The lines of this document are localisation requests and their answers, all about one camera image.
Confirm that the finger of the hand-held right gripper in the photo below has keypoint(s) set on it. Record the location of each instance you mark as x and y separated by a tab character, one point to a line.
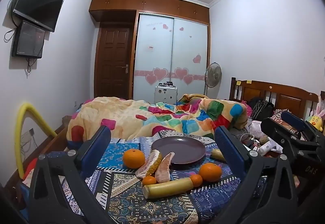
292	118
276	130

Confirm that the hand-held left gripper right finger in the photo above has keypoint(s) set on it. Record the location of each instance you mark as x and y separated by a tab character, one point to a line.
228	147

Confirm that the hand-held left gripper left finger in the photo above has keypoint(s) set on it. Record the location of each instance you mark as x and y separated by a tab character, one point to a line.
97	147

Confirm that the large orange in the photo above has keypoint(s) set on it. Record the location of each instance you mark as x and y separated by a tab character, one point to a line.
210	172
133	159

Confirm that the small orange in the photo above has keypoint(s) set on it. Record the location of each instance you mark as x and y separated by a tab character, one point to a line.
196	180
149	180

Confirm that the dark purple plate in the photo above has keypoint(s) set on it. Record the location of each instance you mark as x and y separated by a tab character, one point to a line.
177	150

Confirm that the pomelo piece with yellow peel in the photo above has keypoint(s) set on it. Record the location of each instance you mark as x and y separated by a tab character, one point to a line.
155	163

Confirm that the peeled pink pomelo segment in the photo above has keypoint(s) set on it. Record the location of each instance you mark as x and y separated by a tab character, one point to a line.
163	170

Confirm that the long yellow sugarcane piece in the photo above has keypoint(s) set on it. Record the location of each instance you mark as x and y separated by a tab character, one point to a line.
167	188

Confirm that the white bottle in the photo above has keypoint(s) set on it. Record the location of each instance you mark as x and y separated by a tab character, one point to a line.
265	148

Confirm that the pink patterned cloth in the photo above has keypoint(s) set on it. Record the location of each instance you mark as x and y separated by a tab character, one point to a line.
255	128

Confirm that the yellow plush chick toy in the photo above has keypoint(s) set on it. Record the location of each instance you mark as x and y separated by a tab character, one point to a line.
316	121

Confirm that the wooden bed headboard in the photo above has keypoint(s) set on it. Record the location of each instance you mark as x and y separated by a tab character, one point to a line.
279	97

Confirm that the black backpack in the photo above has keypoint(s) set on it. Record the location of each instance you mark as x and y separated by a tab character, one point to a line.
261	109

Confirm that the colourful patchwork blanket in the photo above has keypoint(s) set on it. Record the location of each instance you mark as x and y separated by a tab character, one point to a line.
114	117

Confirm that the blue patterned bedsheet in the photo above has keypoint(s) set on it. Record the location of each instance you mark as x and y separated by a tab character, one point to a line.
127	203

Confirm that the standing fan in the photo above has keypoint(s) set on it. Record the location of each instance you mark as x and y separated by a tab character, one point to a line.
213	74

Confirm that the yellow foam tube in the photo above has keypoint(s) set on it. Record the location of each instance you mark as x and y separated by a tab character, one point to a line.
19	137

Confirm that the white appliance box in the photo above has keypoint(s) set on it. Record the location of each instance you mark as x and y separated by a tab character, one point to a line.
165	94

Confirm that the brown wooden door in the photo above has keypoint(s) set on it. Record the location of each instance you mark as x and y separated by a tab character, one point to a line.
111	61

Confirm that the wooden wardrobe with glass doors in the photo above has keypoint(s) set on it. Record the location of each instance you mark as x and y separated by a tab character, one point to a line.
157	48

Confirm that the wooden bed side rail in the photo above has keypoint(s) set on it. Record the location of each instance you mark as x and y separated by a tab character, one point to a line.
54	141

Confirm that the wall socket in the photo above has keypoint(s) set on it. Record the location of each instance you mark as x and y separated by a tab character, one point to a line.
26	135

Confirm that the small black wall monitor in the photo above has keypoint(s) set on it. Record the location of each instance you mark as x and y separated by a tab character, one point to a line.
28	41

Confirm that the black wall television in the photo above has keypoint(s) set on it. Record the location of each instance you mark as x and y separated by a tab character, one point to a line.
38	0

